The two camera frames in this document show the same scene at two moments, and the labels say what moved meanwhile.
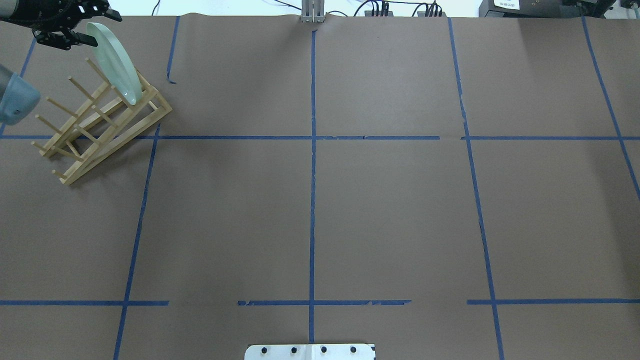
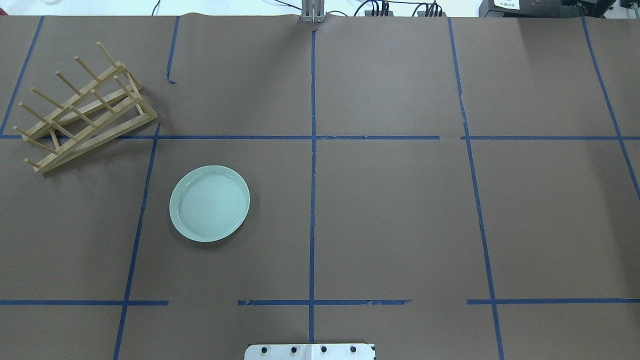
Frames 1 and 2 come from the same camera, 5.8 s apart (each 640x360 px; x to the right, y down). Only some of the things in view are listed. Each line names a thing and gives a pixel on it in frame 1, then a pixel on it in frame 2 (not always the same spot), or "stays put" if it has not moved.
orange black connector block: [378, 13] stays put
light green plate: [119, 58] → [209, 203]
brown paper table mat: [444, 188] stays put
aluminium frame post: [313, 11] stays put
